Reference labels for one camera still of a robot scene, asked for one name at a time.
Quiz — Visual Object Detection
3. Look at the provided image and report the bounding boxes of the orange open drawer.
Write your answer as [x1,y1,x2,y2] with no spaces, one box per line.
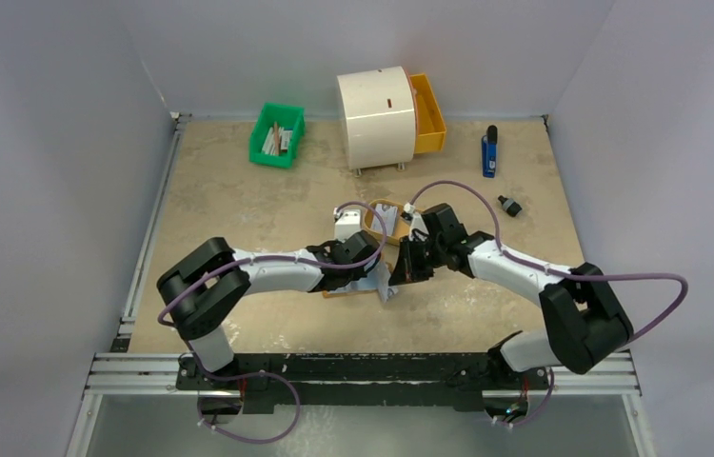
[409,73,446,155]

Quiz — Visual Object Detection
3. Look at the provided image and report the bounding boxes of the blue black marker pen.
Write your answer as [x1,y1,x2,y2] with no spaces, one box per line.
[481,125,498,178]

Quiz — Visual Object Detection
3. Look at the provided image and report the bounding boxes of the small black knob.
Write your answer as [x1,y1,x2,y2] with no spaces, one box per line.
[498,195,522,217]

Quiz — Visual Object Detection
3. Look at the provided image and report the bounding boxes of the orange oval tray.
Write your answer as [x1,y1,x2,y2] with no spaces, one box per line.
[362,199,412,247]

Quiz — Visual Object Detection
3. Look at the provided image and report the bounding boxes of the cream round drawer cabinet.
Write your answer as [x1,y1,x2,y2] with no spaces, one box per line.
[337,66,417,174]

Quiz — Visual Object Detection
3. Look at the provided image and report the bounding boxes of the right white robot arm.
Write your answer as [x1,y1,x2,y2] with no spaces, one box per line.
[388,204,634,387]

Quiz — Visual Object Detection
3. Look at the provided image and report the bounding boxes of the silver credit cards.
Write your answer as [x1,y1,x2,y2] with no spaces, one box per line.
[370,203,399,236]

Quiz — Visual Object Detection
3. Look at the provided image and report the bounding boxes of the orange card holder wallet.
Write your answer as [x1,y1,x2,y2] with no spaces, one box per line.
[322,278,378,298]

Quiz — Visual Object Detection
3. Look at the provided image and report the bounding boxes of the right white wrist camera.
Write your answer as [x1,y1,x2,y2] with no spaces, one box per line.
[402,203,428,241]

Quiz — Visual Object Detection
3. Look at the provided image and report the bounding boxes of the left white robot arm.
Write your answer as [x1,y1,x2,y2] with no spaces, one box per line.
[156,230,382,389]

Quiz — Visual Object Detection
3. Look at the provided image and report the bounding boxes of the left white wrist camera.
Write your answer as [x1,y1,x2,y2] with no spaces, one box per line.
[333,209,362,242]

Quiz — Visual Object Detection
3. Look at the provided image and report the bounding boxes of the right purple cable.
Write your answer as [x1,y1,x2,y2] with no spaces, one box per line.
[406,180,690,348]

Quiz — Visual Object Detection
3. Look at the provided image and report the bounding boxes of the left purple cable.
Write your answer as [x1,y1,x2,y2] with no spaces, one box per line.
[156,201,389,328]

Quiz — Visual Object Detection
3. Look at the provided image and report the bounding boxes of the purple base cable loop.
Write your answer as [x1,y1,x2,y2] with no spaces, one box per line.
[195,369,306,446]

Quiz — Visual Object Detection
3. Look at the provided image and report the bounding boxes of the green plastic bin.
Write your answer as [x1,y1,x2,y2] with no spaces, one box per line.
[248,103,306,169]

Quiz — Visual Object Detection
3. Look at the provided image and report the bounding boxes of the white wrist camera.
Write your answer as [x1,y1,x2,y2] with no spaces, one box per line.
[333,209,362,242]
[402,203,428,241]

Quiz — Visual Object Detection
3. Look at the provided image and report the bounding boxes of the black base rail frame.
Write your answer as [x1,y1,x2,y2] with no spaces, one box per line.
[87,352,641,414]

